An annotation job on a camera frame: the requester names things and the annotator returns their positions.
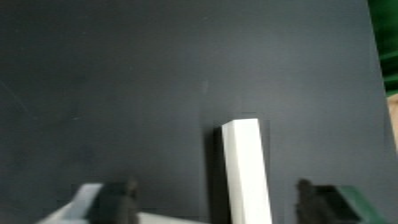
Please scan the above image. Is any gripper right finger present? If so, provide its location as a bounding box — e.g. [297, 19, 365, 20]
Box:
[295, 179, 386, 224]

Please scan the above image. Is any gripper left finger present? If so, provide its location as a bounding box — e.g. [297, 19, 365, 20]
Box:
[36, 181, 139, 224]

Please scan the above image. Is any white cabinet body box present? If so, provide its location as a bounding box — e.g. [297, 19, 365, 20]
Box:
[134, 117, 276, 224]

